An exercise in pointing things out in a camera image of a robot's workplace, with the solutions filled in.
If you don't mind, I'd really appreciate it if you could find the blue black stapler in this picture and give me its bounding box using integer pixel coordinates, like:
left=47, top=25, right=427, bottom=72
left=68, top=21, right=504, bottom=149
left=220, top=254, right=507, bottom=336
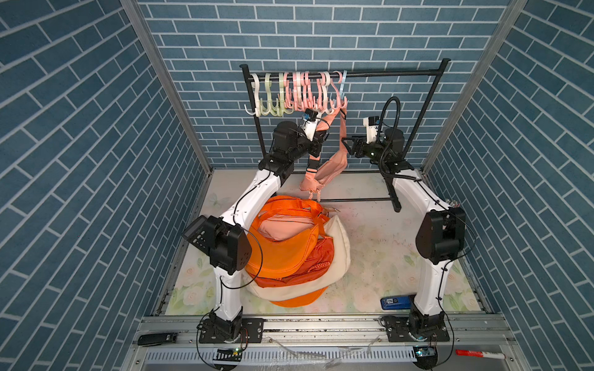
left=380, top=295, right=415, bottom=311

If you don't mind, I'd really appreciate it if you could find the black remote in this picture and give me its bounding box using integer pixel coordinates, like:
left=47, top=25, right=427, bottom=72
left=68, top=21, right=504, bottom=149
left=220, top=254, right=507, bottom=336
left=137, top=332, right=178, bottom=346

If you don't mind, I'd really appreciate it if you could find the pink sling bag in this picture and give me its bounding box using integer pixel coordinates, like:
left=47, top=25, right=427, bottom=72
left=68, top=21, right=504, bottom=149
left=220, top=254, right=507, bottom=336
left=300, top=109, right=348, bottom=202
left=257, top=215, right=314, bottom=241

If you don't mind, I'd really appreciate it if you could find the orange sling bag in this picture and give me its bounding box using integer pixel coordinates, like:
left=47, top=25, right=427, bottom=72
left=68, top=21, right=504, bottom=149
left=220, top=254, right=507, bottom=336
left=272, top=287, right=328, bottom=308
left=245, top=196, right=331, bottom=279

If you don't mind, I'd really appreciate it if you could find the green plastic hook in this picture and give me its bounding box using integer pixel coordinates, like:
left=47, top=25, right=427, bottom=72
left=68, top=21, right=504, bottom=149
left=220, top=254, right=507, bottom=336
left=277, top=73, right=293, bottom=117
left=261, top=74, right=278, bottom=117

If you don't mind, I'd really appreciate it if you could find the light blue plastic hook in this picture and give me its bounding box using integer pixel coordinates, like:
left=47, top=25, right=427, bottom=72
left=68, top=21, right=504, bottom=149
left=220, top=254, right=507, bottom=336
left=337, top=70, right=348, bottom=109

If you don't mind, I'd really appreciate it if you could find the white plastic hook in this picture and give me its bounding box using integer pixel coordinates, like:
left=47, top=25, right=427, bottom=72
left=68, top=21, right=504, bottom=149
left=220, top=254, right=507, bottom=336
left=244, top=73, right=261, bottom=117

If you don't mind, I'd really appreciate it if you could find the dark orange mesh bag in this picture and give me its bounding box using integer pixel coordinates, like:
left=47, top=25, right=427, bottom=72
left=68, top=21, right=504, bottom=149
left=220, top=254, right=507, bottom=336
left=255, top=237, right=335, bottom=288

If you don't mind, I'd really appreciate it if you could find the black clothes rack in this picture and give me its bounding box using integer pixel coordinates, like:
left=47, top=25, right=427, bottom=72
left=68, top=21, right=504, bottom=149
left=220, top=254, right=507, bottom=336
left=240, top=58, right=451, bottom=212

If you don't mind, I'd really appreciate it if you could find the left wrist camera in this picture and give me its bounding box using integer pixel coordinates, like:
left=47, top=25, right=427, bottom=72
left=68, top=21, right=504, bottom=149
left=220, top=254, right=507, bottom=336
left=303, top=108, right=329, bottom=142

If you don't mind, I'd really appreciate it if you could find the red white marker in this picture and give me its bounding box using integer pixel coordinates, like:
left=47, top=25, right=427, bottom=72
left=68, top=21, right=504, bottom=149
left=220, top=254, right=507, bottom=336
left=456, top=349, right=506, bottom=360

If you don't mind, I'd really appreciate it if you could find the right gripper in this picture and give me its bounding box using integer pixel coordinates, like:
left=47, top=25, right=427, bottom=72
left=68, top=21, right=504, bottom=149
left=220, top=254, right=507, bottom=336
left=340, top=138, right=386, bottom=168

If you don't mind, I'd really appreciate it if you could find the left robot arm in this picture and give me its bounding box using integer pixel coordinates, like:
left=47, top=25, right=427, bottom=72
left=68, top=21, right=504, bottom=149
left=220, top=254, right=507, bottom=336
left=183, top=118, right=329, bottom=343

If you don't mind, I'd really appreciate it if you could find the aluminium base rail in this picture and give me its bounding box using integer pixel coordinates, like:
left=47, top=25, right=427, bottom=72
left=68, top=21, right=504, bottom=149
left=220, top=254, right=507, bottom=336
left=123, top=313, right=529, bottom=370

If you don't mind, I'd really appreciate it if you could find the black calculator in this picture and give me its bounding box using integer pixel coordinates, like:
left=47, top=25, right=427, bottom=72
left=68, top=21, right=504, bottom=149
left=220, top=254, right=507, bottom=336
left=182, top=215, right=213, bottom=256

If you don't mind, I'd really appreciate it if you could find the beige sling bag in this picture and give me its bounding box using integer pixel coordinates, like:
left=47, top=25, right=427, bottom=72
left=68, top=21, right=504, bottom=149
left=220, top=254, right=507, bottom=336
left=247, top=215, right=351, bottom=302

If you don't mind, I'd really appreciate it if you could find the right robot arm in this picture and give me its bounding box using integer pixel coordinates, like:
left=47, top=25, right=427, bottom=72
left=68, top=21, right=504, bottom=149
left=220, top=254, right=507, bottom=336
left=341, top=110, right=467, bottom=343

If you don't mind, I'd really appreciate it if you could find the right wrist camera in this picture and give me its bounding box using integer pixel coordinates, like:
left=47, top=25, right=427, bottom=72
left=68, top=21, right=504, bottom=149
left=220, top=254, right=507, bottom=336
left=363, top=116, right=380, bottom=144

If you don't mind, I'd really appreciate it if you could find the pink pen cup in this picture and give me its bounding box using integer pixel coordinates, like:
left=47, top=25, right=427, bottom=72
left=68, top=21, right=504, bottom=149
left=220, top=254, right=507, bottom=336
left=446, top=199, right=463, bottom=209

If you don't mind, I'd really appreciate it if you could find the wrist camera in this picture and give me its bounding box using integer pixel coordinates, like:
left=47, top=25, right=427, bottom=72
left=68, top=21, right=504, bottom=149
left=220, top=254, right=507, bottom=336
left=363, top=116, right=380, bottom=144
left=303, top=108, right=329, bottom=142

